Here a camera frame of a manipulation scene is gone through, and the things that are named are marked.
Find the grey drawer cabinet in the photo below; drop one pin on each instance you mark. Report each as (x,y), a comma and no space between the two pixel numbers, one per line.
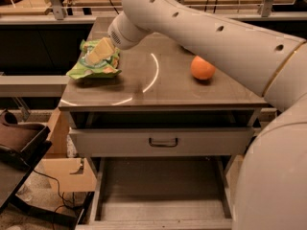
(155,89)

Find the open grey middle drawer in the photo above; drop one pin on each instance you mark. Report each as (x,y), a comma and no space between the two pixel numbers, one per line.
(173,193)

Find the orange fruit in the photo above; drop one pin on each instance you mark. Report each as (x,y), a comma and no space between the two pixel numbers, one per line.
(201,69)

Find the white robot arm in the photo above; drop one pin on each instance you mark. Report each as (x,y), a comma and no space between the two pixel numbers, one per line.
(271,192)

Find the green rice chip bag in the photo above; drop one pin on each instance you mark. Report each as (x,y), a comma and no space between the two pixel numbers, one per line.
(106,68)

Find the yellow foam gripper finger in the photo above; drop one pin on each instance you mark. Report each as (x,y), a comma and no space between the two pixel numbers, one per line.
(104,49)

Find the grey upper drawer with handle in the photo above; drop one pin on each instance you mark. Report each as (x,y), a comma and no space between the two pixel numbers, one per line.
(144,142)

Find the dark tray cart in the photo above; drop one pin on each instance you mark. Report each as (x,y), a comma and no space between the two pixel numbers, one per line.
(22,145)

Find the cardboard box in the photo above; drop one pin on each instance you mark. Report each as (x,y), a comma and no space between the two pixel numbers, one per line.
(74,174)

